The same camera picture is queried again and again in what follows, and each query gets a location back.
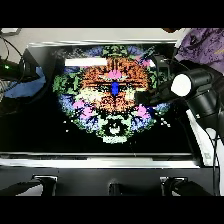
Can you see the light blue garment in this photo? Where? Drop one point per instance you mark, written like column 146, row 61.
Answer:
column 26, row 87

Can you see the purple garment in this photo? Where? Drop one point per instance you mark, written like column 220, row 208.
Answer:
column 205, row 46

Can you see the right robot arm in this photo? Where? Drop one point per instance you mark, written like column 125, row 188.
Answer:
column 201, row 88

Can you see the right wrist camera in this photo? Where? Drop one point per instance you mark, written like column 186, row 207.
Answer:
column 162, row 68

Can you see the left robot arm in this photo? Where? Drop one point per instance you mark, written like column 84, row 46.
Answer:
column 28, row 67

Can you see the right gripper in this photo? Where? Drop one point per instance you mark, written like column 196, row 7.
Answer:
column 152, row 96

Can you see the silver frame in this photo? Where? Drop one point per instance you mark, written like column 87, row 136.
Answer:
column 100, row 163

